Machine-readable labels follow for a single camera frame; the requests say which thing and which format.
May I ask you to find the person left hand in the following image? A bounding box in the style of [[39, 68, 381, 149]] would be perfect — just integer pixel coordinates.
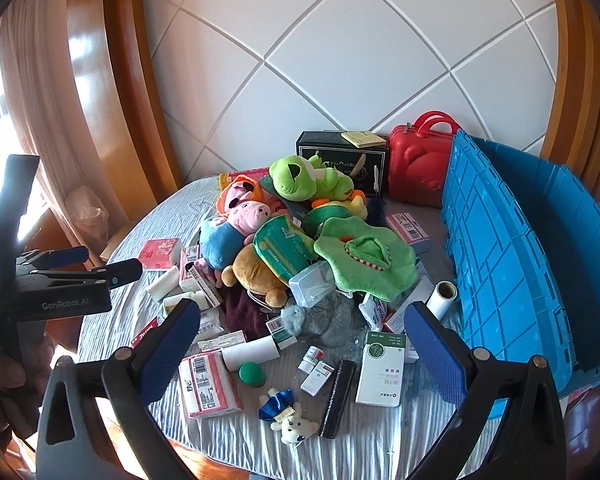
[[0, 331, 56, 436]]

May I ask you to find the small pink tissue pack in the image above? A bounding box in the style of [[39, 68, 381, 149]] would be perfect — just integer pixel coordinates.
[[137, 238, 182, 271]]

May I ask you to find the pink white barcode tissue pack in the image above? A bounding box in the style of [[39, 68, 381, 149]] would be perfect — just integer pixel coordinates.
[[178, 351, 242, 418]]

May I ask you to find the pink pig plush blue body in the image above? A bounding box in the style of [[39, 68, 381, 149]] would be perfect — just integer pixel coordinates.
[[199, 200, 272, 271]]

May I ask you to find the green round cap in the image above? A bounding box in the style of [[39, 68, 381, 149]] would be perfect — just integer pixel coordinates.
[[238, 362, 266, 388]]

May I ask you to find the white paper roll left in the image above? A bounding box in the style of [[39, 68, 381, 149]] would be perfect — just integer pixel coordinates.
[[221, 336, 279, 372]]

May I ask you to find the white paper roll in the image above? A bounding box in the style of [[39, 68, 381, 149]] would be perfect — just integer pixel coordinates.
[[221, 336, 279, 372], [426, 281, 458, 321]]

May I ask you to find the brown bear plush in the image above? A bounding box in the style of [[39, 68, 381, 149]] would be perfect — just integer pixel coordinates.
[[221, 243, 288, 309]]

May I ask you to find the long pink yellow box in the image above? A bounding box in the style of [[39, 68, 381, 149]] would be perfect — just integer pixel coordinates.
[[218, 167, 268, 190]]

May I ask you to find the small white dog plush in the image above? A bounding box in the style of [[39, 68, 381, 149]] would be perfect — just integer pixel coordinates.
[[258, 388, 320, 446]]

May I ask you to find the pig plush in orange hood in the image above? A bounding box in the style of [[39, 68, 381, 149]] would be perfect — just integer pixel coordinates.
[[215, 177, 263, 217]]

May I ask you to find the white green medicine box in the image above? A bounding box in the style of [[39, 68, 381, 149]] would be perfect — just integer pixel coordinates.
[[355, 332, 406, 408]]

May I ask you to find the teal wipes pack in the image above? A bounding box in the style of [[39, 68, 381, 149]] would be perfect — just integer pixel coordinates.
[[253, 216, 318, 284]]

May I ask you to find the white paper roll right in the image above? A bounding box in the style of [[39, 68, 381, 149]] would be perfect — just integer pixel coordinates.
[[426, 281, 458, 321]]

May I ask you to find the pink curtain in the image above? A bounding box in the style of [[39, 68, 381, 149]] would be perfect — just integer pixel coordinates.
[[0, 0, 102, 266]]

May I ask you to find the clear plastic box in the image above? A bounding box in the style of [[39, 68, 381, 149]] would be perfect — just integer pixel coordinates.
[[288, 260, 336, 308]]

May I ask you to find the black rectangular case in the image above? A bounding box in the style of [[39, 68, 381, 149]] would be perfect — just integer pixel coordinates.
[[320, 360, 356, 439]]

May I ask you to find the blue plastic crate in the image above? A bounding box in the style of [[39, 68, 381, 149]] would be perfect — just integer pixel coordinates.
[[441, 131, 600, 396]]

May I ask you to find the green frog plush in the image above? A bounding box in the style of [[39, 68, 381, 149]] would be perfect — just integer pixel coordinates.
[[268, 154, 354, 203]]

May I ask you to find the green crocodile plush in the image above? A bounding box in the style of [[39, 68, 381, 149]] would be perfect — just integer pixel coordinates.
[[314, 217, 419, 302]]

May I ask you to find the green orange duck plush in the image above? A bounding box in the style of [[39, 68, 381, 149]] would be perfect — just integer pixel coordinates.
[[302, 190, 368, 237]]

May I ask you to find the pink barcode box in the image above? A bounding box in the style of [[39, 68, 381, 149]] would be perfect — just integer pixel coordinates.
[[386, 212, 431, 254]]

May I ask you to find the black gift box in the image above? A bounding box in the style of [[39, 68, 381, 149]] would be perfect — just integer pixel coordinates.
[[296, 131, 389, 195]]

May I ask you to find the yellow sticky note pad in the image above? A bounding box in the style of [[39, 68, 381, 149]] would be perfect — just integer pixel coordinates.
[[340, 131, 387, 148]]

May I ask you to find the red toy suitcase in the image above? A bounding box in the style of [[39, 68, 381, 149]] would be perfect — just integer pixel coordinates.
[[388, 110, 460, 208]]

